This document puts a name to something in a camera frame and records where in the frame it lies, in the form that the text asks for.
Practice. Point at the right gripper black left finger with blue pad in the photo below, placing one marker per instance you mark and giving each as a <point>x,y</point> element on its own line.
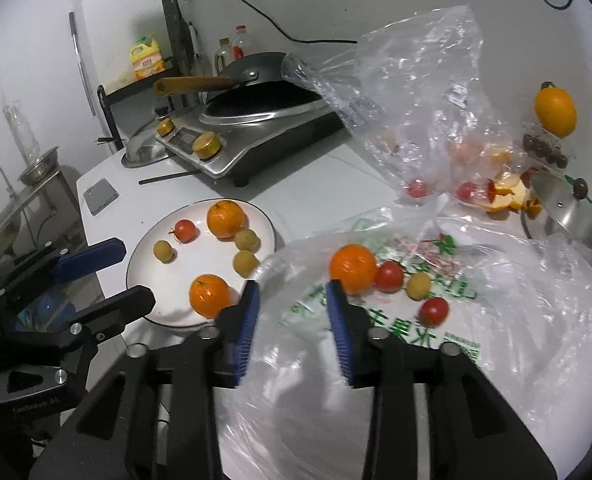
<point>216,356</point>

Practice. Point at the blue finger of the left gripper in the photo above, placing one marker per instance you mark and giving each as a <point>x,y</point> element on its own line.
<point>25,278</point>

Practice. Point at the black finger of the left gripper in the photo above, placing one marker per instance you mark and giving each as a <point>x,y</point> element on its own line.
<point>96,314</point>

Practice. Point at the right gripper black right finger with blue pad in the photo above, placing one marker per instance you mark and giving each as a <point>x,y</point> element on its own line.
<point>370,357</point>

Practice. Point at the large orange mandarin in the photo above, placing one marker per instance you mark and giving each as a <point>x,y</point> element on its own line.
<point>209,295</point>

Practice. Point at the red cherry tomato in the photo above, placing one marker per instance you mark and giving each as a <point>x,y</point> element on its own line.
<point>433,312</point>
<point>389,277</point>
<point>184,231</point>

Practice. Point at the yellow longan fruit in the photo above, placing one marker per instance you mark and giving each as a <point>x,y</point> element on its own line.
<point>419,286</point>
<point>244,263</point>
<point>163,251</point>
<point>247,239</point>

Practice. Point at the steel sink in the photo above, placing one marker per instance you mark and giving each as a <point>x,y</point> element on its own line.
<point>11,215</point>

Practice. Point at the grey smartphone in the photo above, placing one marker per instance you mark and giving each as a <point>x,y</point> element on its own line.
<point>99,196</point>

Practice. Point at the steel bowl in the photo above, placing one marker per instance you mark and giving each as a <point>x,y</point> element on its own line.
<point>43,166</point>

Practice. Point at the white ceramic plate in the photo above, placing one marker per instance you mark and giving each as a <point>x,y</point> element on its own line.
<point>170,282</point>

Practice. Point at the steel wok lid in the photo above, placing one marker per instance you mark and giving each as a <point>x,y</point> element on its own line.
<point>143,148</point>

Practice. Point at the black chopstick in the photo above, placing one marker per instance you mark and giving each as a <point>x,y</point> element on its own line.
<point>167,177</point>

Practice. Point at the black metal rack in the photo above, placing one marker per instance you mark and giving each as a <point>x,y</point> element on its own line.
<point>110,100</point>

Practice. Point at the orange peel pieces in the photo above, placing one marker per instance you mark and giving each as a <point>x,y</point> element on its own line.
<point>504,181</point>

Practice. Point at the silver induction cooker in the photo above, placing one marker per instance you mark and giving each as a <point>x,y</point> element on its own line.
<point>220,144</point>

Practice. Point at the yellow detergent bottle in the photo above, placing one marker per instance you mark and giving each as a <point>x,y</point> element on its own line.
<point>146,58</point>

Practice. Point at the steel pot with lid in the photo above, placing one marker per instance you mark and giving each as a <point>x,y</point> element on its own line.
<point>557,207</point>

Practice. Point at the oil bottle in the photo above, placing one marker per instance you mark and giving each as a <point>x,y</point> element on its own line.
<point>224,56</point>

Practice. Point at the clear plastic bag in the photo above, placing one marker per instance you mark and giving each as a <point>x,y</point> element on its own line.
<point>410,94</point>

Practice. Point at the red cap sauce bottle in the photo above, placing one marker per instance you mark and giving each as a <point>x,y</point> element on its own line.
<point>240,43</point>

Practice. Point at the orange on glass jar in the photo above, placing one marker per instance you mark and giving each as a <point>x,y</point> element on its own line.
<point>555,110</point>

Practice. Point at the black wok wooden handle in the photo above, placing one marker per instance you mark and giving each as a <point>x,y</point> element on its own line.
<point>253,69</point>

